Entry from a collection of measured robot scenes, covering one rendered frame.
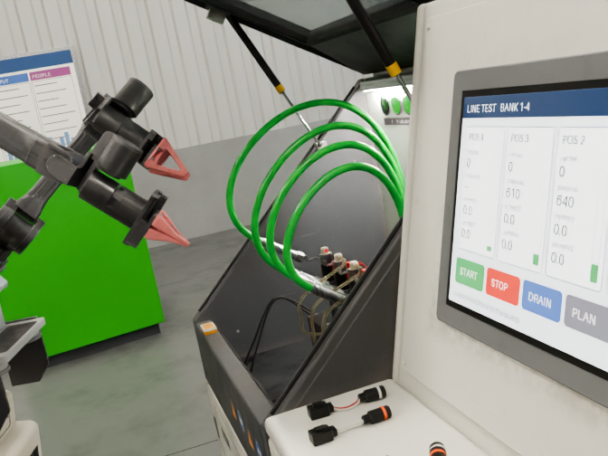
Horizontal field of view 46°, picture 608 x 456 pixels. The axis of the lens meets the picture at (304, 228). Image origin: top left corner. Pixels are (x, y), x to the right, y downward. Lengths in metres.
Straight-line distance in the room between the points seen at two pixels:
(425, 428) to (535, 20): 0.55
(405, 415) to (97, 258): 3.80
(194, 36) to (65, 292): 4.07
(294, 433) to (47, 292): 3.75
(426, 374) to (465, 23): 0.50
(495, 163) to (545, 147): 0.10
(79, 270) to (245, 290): 3.02
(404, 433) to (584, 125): 0.48
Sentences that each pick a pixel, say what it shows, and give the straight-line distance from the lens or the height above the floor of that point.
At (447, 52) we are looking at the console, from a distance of 1.04.
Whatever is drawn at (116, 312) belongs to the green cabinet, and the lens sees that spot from 4.80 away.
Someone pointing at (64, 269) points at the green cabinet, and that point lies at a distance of 4.70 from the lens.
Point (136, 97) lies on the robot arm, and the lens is 1.44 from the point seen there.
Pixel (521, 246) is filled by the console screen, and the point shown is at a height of 1.24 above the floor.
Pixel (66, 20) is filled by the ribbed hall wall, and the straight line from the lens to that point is 7.96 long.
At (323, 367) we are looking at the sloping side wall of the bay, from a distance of 1.14.
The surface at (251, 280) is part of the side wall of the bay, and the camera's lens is 1.76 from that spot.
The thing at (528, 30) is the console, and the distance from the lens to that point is 0.88.
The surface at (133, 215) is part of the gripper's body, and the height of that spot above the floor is 1.30.
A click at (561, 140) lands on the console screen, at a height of 1.36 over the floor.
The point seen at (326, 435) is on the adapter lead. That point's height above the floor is 0.99.
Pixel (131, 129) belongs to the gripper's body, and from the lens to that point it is 1.42.
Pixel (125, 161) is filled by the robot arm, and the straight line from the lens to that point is 1.24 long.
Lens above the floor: 1.47
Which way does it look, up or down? 11 degrees down
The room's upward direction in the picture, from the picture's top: 10 degrees counter-clockwise
